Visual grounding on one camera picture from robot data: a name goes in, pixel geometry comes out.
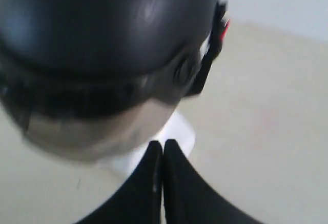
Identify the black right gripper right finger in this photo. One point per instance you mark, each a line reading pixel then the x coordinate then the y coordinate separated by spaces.
pixel 188 198

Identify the white mannequin head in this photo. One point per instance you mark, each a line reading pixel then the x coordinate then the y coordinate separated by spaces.
pixel 177 128

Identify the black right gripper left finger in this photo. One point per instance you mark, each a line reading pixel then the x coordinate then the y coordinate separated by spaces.
pixel 138 200

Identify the black helmet with tinted visor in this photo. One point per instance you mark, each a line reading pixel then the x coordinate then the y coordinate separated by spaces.
pixel 89 79

